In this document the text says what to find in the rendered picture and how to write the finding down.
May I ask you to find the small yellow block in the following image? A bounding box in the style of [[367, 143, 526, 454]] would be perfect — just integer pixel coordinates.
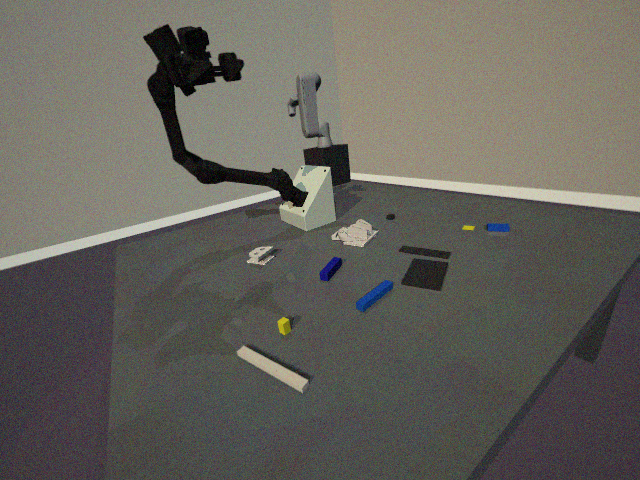
[[277, 317, 291, 335]]

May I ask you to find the beige long flat bar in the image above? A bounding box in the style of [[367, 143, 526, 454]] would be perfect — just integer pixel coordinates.
[[237, 346, 309, 393]]

